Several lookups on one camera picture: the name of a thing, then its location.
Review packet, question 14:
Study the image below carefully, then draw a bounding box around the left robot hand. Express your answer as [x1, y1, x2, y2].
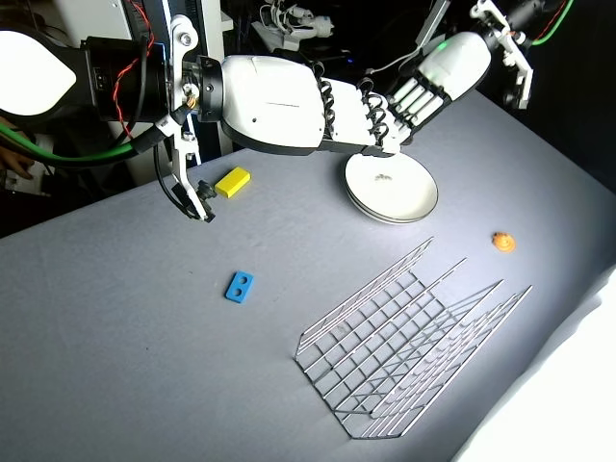
[384, 31, 493, 141]

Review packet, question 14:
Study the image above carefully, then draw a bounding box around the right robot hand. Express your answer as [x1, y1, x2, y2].
[219, 54, 416, 159]

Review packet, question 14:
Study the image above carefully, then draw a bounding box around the white ceramic plate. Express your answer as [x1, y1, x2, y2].
[344, 152, 439, 221]
[345, 185, 437, 226]

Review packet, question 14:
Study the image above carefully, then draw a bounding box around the silver wire dish rack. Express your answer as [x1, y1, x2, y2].
[293, 236, 534, 440]

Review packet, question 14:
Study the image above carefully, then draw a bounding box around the grey rectangular adapter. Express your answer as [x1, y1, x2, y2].
[414, 0, 451, 48]

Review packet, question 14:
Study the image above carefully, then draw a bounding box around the white spare robot part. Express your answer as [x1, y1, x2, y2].
[259, 0, 336, 52]

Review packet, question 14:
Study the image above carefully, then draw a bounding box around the yellow rectangular block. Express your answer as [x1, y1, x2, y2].
[214, 166, 252, 200]

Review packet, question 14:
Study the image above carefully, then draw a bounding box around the white column with blue strips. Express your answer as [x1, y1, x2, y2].
[129, 0, 235, 187]

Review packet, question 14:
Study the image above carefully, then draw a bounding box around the small orange toy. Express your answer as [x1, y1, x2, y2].
[491, 231, 517, 254]

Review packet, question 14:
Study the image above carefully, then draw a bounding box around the blue block with two holes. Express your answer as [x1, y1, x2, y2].
[223, 270, 256, 304]

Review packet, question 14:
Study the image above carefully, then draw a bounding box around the thin white cable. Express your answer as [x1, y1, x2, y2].
[368, 50, 423, 76]

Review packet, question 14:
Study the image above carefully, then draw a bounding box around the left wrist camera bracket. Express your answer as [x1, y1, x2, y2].
[469, 0, 535, 111]

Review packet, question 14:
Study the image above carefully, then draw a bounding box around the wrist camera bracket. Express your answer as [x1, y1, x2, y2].
[166, 13, 218, 225]
[469, 0, 535, 111]

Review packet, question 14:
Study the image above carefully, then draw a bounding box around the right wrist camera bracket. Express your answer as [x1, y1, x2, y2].
[166, 13, 218, 225]

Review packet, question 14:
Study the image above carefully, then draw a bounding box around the thick green cable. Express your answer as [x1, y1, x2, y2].
[530, 0, 578, 47]
[0, 119, 196, 167]

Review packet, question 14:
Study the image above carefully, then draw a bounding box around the thin black camera cable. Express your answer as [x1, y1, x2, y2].
[152, 141, 208, 222]

